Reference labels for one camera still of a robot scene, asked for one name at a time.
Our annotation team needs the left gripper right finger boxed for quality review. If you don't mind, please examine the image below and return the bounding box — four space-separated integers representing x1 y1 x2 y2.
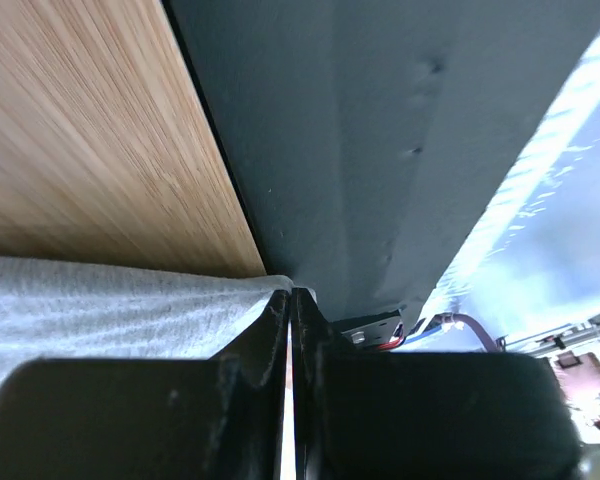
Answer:
290 288 580 479

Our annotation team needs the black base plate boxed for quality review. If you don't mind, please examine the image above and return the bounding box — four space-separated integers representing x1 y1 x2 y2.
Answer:
165 1 600 327

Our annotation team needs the grey t shirt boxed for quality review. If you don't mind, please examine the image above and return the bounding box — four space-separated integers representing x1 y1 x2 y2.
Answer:
0 257 293 385

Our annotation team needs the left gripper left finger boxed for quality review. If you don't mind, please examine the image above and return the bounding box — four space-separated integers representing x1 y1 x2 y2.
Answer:
0 290 288 479

